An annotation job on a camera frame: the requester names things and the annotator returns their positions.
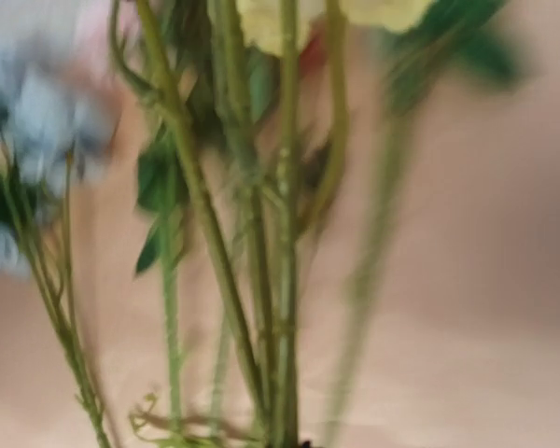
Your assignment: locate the pink fake rose stem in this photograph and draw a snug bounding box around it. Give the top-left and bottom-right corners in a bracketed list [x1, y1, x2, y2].
[135, 136, 182, 441]

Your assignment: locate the yellow fake flower stem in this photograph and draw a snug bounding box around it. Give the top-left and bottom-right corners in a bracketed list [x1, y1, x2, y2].
[106, 0, 440, 448]

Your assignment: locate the pink wrapping paper sheet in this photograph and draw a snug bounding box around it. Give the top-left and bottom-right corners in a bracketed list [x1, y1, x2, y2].
[0, 1, 560, 447]

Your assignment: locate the blue fake flower stem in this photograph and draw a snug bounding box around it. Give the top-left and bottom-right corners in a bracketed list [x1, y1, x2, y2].
[0, 46, 117, 447]

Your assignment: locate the white fake rose stem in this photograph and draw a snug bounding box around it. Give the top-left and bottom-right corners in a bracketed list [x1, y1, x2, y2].
[322, 1, 522, 447]

